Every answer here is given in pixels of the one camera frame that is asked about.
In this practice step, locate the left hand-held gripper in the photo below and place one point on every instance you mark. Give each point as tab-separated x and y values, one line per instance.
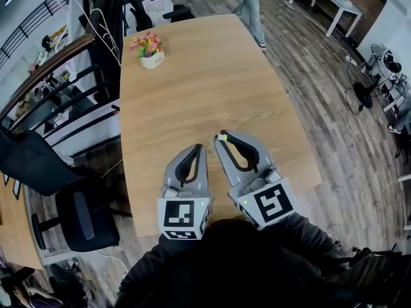
184	196

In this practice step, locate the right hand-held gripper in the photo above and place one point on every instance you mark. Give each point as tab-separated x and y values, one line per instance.
273	204

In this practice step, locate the white yellow toothbrush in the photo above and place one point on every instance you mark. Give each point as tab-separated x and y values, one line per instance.
222	137

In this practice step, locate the person's right forearm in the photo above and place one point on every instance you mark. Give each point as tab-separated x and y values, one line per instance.
305	236

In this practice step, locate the person's black clothing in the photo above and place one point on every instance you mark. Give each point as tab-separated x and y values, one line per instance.
224	268

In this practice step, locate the white pot of pink flowers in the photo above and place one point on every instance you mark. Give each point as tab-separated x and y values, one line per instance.
151	59

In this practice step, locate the white power strip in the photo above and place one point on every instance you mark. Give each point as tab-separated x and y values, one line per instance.
350	59

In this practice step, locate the black mesh office chair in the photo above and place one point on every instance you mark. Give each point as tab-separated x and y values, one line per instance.
38	168

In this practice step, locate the black armrest office chair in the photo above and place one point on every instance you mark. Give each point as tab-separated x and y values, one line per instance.
180	11

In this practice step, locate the white plastic basket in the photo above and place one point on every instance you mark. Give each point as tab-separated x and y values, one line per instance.
157	10

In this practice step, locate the white metal table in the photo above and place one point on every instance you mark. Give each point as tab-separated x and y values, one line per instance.
340	6

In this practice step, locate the dark wooden railing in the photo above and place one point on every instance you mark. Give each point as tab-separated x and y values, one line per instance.
48	59

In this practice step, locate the wooden side desk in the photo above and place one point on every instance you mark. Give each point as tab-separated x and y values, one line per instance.
16	233

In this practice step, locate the black folding chair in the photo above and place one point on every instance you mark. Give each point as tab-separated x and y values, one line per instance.
379	278

